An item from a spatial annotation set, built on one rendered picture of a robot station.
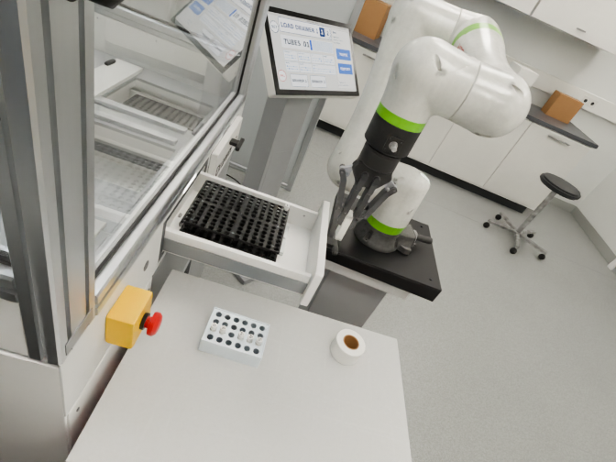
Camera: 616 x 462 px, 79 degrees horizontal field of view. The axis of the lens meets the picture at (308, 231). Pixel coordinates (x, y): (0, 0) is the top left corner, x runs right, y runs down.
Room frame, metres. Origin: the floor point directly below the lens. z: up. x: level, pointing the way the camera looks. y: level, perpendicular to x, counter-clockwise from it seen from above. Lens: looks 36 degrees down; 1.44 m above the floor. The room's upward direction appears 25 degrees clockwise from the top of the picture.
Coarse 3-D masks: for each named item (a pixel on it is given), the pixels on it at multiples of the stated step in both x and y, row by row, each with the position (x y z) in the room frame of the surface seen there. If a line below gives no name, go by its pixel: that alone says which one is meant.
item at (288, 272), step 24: (192, 192) 0.77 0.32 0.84; (288, 216) 0.82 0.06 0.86; (312, 216) 0.83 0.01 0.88; (168, 240) 0.54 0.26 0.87; (192, 240) 0.56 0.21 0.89; (288, 240) 0.75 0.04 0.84; (216, 264) 0.56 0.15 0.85; (240, 264) 0.57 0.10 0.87; (264, 264) 0.58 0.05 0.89; (288, 264) 0.67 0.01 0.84; (288, 288) 0.59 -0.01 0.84
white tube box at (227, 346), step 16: (224, 320) 0.48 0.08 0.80; (240, 320) 0.50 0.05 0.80; (256, 320) 0.51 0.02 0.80; (208, 336) 0.44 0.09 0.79; (224, 336) 0.44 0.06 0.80; (256, 336) 0.47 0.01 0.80; (208, 352) 0.42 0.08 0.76; (224, 352) 0.42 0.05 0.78; (240, 352) 0.43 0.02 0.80; (256, 352) 0.45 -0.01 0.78
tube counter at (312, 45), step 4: (304, 40) 1.58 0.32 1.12; (308, 40) 1.60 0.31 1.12; (312, 40) 1.62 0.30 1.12; (316, 40) 1.65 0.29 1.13; (304, 44) 1.58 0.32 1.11; (308, 44) 1.59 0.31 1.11; (312, 44) 1.61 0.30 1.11; (316, 44) 1.64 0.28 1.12; (320, 44) 1.66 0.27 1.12; (324, 44) 1.69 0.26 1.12; (328, 44) 1.71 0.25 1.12; (332, 44) 1.73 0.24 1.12; (304, 48) 1.57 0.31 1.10; (308, 48) 1.59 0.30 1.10; (312, 48) 1.61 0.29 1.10; (316, 48) 1.63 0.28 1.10; (320, 48) 1.65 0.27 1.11; (324, 48) 1.68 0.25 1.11; (328, 48) 1.70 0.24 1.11; (332, 48) 1.72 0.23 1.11; (328, 52) 1.69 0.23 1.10; (332, 52) 1.71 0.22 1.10
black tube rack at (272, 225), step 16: (208, 192) 0.71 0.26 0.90; (224, 192) 0.74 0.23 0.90; (240, 192) 0.77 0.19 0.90; (192, 208) 0.64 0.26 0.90; (208, 208) 0.66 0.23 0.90; (224, 208) 0.68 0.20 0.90; (240, 208) 0.71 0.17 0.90; (256, 208) 0.74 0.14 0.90; (272, 208) 0.77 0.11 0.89; (192, 224) 0.59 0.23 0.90; (208, 224) 0.61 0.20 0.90; (224, 224) 0.67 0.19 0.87; (240, 224) 0.66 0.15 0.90; (256, 224) 0.68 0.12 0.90; (272, 224) 0.71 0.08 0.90; (224, 240) 0.62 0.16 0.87; (240, 240) 0.61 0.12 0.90; (256, 240) 0.63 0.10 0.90; (272, 240) 0.65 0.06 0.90; (272, 256) 0.64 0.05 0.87
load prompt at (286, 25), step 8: (280, 16) 1.51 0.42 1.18; (280, 24) 1.50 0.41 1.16; (288, 24) 1.53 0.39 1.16; (296, 24) 1.57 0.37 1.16; (304, 24) 1.62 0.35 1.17; (312, 24) 1.66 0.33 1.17; (288, 32) 1.52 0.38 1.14; (296, 32) 1.56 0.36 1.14; (304, 32) 1.60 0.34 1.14; (312, 32) 1.64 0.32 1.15; (320, 32) 1.68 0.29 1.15; (328, 32) 1.73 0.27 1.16
